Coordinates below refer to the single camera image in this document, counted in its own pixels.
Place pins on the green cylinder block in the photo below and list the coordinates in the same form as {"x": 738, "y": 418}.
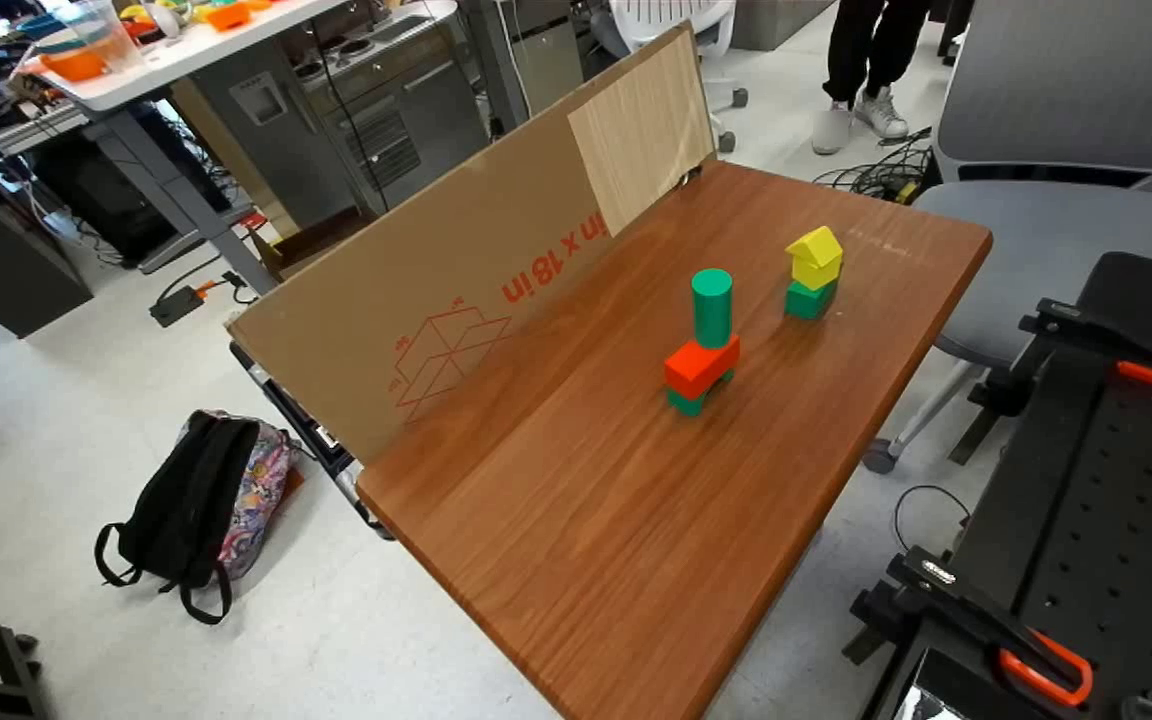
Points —
{"x": 713, "y": 306}

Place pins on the orange-red rectangular block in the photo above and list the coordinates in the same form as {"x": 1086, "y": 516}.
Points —
{"x": 694, "y": 370}

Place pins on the green base block under orange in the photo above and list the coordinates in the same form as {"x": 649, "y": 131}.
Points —
{"x": 700, "y": 400}

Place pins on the green block under yellow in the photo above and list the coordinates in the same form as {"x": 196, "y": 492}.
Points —
{"x": 805, "y": 300}

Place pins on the yellow house-shaped block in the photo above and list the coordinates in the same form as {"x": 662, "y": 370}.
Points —
{"x": 814, "y": 258}

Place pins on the brown cardboard board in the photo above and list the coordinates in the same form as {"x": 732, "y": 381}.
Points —
{"x": 380, "y": 326}

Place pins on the light plywood panel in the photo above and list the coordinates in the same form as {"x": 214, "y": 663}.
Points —
{"x": 643, "y": 131}

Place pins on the grey cabinet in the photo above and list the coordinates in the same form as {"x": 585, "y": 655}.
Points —
{"x": 351, "y": 113}

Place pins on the black backpack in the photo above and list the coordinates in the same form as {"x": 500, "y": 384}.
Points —
{"x": 204, "y": 513}

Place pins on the black orange clamp near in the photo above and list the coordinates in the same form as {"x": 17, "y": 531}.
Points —
{"x": 921, "y": 590}

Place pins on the black orange clamp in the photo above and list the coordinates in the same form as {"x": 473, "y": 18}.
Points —
{"x": 921, "y": 590}
{"x": 1069, "y": 326}

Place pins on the standing person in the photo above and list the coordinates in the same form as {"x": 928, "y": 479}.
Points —
{"x": 871, "y": 49}

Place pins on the black orange clamp far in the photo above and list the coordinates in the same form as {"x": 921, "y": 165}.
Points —
{"x": 1069, "y": 326}

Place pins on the grey office chair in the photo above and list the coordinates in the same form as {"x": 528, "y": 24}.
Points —
{"x": 1051, "y": 147}

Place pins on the white workbench with toys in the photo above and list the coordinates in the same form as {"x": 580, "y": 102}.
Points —
{"x": 116, "y": 116}

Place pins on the black perforated breadboard plate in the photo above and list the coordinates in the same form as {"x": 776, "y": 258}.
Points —
{"x": 1063, "y": 537}

